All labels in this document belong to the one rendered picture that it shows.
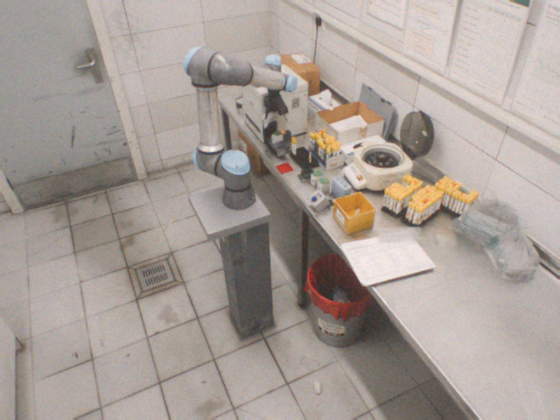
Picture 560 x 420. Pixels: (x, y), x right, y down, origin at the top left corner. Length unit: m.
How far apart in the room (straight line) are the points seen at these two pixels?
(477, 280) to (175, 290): 1.80
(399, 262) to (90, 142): 2.55
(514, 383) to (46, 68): 3.07
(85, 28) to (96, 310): 1.79
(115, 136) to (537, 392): 3.06
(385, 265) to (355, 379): 0.89
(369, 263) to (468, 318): 0.39
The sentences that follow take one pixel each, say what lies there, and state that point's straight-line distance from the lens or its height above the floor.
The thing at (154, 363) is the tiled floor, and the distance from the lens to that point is 2.62.
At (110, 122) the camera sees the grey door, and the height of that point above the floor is 0.57.
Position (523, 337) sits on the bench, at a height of 0.87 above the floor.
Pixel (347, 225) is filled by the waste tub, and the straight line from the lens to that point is 1.85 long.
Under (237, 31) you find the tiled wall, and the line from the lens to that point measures 3.62.
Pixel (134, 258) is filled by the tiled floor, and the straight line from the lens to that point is 3.16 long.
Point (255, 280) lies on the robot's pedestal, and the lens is 2.27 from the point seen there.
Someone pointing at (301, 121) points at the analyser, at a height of 0.96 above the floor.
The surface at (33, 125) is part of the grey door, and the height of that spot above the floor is 0.67.
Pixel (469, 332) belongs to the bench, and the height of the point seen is 0.88.
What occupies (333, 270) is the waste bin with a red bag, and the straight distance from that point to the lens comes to 2.46.
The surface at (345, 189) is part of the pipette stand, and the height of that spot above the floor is 0.97.
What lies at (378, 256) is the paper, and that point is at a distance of 1.80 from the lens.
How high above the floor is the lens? 2.18
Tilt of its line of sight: 41 degrees down
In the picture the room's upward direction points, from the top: 2 degrees counter-clockwise
